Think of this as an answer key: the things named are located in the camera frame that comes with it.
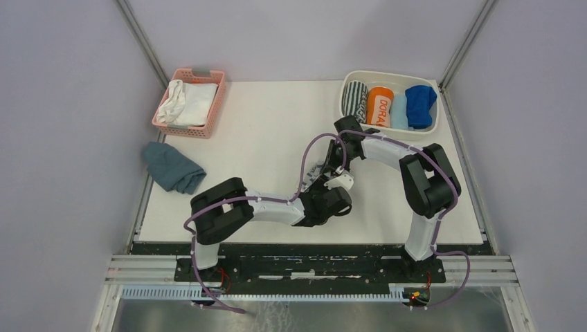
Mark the patterned white blue cloth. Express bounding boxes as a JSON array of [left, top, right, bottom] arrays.
[[303, 160, 325, 187]]

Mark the light blue towel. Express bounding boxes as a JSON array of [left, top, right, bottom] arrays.
[[390, 94, 409, 131]]

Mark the dark blue towel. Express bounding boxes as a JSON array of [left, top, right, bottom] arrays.
[[405, 85, 437, 129]]

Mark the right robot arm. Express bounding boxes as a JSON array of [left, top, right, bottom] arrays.
[[321, 116, 461, 282]]

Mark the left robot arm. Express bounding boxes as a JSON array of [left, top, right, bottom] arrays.
[[184, 177, 352, 282]]

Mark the striped rolled towel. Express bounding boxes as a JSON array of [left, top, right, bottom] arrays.
[[341, 80, 369, 123]]

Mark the orange rolled towel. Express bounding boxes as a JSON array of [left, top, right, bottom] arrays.
[[365, 86, 395, 128]]

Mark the white plastic tub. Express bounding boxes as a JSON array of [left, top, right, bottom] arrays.
[[340, 70, 441, 141]]

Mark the grey-blue towel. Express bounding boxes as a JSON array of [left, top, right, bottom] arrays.
[[141, 142, 206, 194]]

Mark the pink plastic basket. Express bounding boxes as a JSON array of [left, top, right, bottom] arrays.
[[152, 68, 226, 138]]

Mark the white folded towel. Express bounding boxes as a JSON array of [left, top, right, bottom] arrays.
[[176, 83, 218, 127]]

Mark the white crumpled cloth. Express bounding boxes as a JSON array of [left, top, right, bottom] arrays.
[[156, 80, 186, 125]]

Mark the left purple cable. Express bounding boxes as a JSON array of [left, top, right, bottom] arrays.
[[183, 133, 350, 315]]

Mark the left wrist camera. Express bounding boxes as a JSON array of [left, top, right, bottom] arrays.
[[324, 171, 354, 191]]

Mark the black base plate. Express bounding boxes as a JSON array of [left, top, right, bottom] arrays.
[[174, 243, 446, 295]]

